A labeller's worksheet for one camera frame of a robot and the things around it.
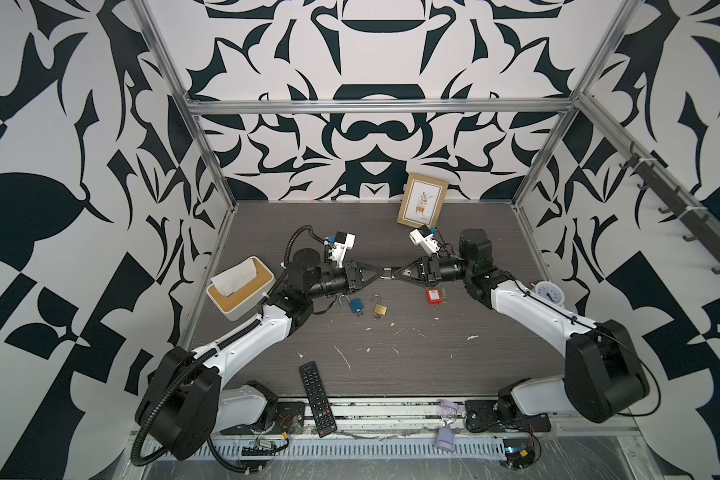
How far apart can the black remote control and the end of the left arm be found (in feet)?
0.93

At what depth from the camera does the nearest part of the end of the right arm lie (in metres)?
0.68

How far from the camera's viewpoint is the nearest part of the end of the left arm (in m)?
0.66

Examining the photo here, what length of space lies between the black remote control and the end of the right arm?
35 centimetres
